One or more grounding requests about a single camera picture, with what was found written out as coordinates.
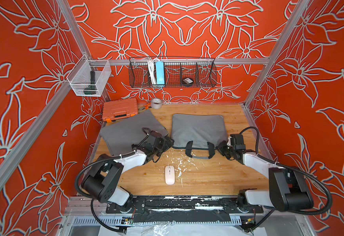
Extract pink computer mouse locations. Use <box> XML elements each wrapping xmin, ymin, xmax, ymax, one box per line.
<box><xmin>165</xmin><ymin>165</ymin><xmax>175</xmax><ymax>185</ymax></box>

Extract orange tool case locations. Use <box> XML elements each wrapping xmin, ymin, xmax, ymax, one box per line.
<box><xmin>102</xmin><ymin>98</ymin><xmax>138</xmax><ymax>123</ymax></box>

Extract orange handled pliers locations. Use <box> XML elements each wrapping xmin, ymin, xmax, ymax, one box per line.
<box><xmin>139</xmin><ymin>103</ymin><xmax>151</xmax><ymax>111</ymax></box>

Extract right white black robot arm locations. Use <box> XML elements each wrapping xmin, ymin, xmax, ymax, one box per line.
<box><xmin>216</xmin><ymin>127</ymin><xmax>333</xmax><ymax>233</ymax></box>

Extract grey laptop bag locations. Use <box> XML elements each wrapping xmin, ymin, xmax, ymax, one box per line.
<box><xmin>100</xmin><ymin>110</ymin><xmax>169</xmax><ymax>156</ymax></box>
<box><xmin>171</xmin><ymin>114</ymin><xmax>228</xmax><ymax>159</ymax></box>

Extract white coiled cable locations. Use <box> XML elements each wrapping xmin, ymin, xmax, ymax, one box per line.
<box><xmin>147</xmin><ymin>58</ymin><xmax>158</xmax><ymax>86</ymax></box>

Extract black wire wall basket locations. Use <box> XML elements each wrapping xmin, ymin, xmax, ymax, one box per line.
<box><xmin>129</xmin><ymin>57</ymin><xmax>217</xmax><ymax>88</ymax></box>

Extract clear tape roll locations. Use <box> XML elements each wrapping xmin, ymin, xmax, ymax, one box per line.
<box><xmin>150</xmin><ymin>98</ymin><xmax>163</xmax><ymax>109</ymax></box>

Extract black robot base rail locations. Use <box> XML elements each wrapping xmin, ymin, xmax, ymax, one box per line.
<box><xmin>106</xmin><ymin>195</ymin><xmax>264</xmax><ymax>225</ymax></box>

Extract dark green flashlight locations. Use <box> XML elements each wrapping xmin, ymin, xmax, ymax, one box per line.
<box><xmin>83</xmin><ymin>70</ymin><xmax>97</xmax><ymax>95</ymax></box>

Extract light blue box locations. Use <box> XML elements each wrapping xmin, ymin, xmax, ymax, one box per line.
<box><xmin>155</xmin><ymin>61</ymin><xmax>165</xmax><ymax>87</ymax></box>

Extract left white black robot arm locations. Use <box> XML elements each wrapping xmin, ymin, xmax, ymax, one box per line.
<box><xmin>74</xmin><ymin>127</ymin><xmax>174</xmax><ymax>235</ymax></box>

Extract clear plastic wall bin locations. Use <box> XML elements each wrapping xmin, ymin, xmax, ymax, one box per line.
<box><xmin>67</xmin><ymin>55</ymin><xmax>112</xmax><ymax>97</ymax></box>

